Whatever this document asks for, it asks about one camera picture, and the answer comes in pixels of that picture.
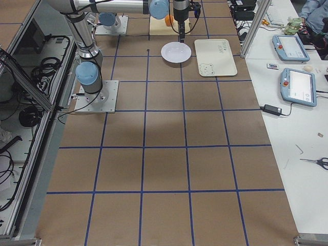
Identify black handled scissors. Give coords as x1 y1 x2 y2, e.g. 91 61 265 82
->
300 157 328 170

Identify near blue teach pendant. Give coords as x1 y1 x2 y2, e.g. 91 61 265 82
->
280 68 317 107

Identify small egg shaped object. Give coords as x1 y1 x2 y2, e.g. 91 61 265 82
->
303 65 313 72

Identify orange fruit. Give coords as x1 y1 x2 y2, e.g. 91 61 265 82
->
165 14 174 27

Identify bamboo cutting board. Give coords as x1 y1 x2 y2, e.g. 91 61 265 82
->
149 17 191 36

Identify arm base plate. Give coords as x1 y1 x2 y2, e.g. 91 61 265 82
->
95 15 129 36
74 80 119 114

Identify blue teach pendant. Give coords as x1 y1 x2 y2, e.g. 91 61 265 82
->
272 35 310 62
280 68 317 107

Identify white keyboard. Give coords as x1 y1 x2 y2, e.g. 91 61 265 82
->
266 5 284 26

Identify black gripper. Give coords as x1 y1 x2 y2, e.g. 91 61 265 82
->
173 0 190 43

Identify small card box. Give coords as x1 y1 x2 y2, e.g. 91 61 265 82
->
266 63 279 70

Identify green strap bundle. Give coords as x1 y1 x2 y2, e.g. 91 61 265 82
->
283 16 305 36

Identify black power adapter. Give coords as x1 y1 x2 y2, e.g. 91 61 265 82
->
260 104 282 116

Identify far blue teach pendant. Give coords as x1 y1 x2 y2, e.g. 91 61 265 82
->
272 35 310 62

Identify seated person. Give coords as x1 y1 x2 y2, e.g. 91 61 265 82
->
298 0 327 33

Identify white round plate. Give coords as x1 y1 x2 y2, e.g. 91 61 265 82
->
161 42 191 63

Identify aluminium frame post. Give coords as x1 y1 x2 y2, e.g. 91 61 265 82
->
240 0 272 58

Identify cream bear tray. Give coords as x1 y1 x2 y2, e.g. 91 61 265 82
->
194 39 237 77

